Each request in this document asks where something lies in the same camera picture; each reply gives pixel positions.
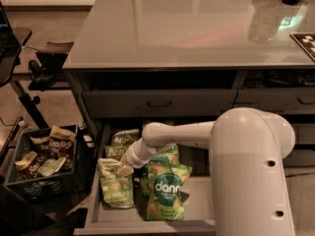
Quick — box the black laptop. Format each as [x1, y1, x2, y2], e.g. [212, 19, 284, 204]
[0, 1, 13, 57]

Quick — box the grey middle right drawer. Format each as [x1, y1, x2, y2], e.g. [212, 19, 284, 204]
[292, 124, 315, 145]

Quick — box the rear Kettle chip bag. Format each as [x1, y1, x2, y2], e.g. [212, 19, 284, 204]
[111, 129, 139, 146]

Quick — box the black desk stand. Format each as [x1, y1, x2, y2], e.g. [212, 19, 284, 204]
[0, 27, 50, 164]

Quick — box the front green Dang chip bag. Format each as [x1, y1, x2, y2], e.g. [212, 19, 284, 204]
[147, 162, 192, 221]

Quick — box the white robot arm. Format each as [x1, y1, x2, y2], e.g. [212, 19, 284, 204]
[118, 107, 295, 236]

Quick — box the Kettle jalapeno chip bag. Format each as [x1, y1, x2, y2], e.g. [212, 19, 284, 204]
[97, 158, 134, 208]

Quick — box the brown Sensible snack bag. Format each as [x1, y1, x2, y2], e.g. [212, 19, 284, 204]
[31, 126, 76, 170]

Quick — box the grey bottom right drawer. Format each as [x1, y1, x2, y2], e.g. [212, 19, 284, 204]
[283, 148, 315, 167]

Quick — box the black cable on floor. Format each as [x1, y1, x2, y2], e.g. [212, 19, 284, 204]
[284, 170, 315, 179]

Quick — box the open grey middle drawer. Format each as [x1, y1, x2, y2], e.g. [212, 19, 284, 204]
[73, 121, 218, 236]

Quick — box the grey top right drawer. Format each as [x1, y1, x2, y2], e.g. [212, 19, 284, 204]
[234, 88, 315, 114]

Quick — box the grey top left drawer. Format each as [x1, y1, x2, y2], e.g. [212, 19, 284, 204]
[82, 88, 236, 118]

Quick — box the dark plastic crate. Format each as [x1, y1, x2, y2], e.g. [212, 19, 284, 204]
[4, 125, 88, 204]

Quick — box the middle Kettle chip bag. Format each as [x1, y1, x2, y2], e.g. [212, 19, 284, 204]
[104, 146, 127, 160]

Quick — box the black white fiducial marker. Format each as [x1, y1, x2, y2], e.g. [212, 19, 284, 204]
[290, 32, 315, 61]

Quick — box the lower brown snack bag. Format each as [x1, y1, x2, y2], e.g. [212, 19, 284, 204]
[15, 151, 46, 179]

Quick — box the pale green snack bag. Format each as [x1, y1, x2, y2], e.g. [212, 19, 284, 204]
[36, 156, 66, 177]

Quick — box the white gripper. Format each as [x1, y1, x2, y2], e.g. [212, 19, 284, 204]
[115, 141, 149, 177]

